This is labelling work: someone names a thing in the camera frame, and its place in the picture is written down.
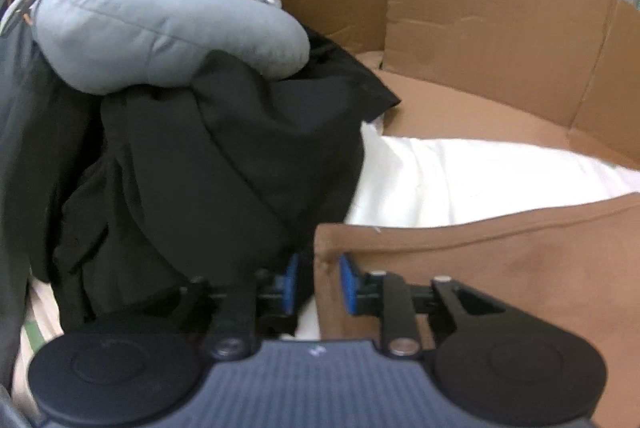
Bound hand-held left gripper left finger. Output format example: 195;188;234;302
120;252;301;360

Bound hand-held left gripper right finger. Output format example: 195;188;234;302
339;254;507;357

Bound brown printed t-shirt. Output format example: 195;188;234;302
312;192;640;428

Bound cream bear printed blanket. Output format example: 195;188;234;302
12;115;640;389

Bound crumpled black garment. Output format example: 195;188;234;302
50;25;403;324

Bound grey neck pillow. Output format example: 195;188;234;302
0;0;311;95

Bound dark grey pillow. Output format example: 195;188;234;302
0;0;106;389

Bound flattened brown cardboard box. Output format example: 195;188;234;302
145;0;640;169

